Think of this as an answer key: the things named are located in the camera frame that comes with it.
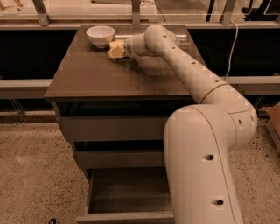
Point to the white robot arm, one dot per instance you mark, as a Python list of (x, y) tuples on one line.
[(198, 137)]

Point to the metal railing frame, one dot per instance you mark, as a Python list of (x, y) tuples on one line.
[(197, 14)]

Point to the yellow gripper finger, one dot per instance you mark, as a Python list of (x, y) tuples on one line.
[(116, 54), (117, 44)]

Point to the grey top drawer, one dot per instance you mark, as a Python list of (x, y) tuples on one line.
[(111, 128)]

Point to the yellow sponge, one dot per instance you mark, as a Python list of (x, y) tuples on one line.
[(116, 49)]

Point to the white ceramic bowl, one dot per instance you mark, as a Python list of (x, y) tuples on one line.
[(100, 36)]

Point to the grey drawer cabinet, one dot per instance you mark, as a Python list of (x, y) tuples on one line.
[(89, 83)]

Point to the cardboard box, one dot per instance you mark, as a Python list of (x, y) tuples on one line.
[(273, 125)]

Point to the grey open bottom drawer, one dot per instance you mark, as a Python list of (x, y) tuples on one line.
[(128, 196)]

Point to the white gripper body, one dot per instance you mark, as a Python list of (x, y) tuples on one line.
[(129, 47)]

